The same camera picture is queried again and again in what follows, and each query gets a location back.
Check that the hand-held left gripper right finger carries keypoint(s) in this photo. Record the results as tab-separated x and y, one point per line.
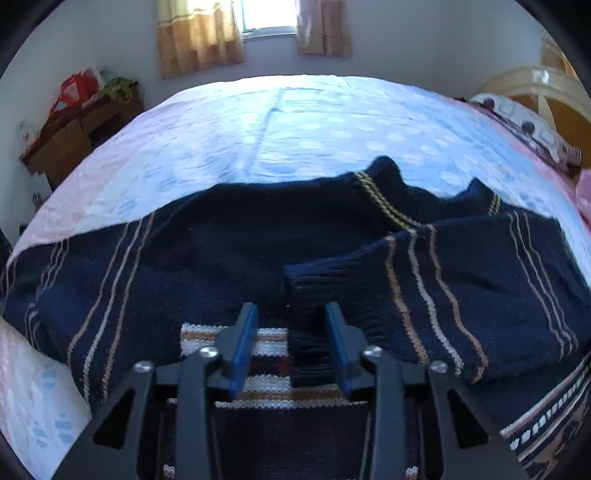
338	355

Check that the pink blanket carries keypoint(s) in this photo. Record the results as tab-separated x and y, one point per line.
549	173

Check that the wide tan curtain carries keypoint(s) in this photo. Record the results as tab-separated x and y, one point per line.
198	41

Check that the navy striped knit sweater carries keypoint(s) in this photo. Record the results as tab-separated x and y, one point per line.
207	240

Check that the patterned pillow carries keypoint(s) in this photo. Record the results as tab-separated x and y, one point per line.
521	122

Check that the wooden cabinet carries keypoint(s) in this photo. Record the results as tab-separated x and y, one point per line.
69	143

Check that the bright window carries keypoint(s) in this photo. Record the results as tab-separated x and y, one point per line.
268	16

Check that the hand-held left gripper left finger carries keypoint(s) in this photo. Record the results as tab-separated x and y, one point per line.
242	355

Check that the narrow tan curtain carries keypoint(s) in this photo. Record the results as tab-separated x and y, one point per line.
323	27

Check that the red bag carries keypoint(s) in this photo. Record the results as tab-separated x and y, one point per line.
74	90

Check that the green cloth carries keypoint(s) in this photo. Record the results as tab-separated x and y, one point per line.
115	87

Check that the cream headboard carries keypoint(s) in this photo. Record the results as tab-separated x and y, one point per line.
545	81

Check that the bed with light dotted sheet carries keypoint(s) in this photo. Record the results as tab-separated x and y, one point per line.
323	124

